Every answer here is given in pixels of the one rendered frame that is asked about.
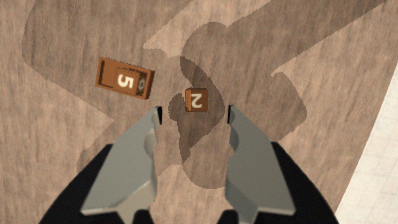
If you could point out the brown rectangular tray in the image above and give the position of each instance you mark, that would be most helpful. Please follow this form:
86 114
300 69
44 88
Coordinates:
106 75

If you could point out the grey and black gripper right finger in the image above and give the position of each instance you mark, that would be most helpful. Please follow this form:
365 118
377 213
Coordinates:
264 184

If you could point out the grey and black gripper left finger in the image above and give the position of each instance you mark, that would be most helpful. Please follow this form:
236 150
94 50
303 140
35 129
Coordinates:
116 183

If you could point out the brown number cube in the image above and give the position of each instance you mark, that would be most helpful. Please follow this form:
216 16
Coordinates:
196 100
129 81

